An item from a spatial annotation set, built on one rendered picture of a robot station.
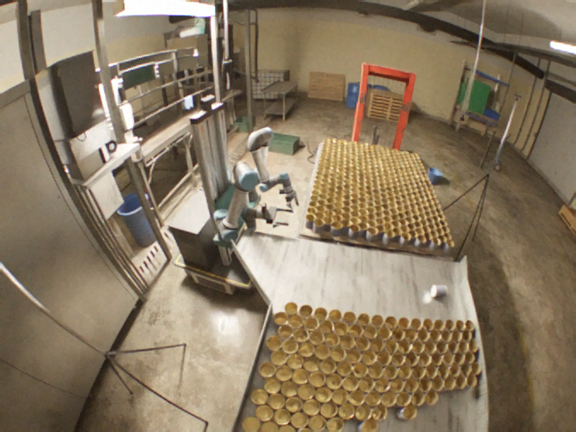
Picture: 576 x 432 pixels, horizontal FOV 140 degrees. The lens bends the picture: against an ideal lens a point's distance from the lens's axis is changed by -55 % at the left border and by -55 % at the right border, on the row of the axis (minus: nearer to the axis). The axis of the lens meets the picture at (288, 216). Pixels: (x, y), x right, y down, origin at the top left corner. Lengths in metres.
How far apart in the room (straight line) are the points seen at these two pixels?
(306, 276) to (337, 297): 0.21
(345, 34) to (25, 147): 9.82
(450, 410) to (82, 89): 2.65
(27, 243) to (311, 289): 1.85
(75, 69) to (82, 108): 0.26
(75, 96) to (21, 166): 0.55
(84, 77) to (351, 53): 9.35
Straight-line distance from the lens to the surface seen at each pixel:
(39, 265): 1.94
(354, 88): 8.97
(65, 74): 1.67
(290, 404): 1.11
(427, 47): 10.67
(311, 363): 1.15
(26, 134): 1.80
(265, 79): 9.07
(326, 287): 1.33
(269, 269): 1.37
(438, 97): 11.01
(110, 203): 2.59
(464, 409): 1.43
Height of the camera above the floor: 2.19
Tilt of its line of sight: 41 degrees down
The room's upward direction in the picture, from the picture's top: 1 degrees clockwise
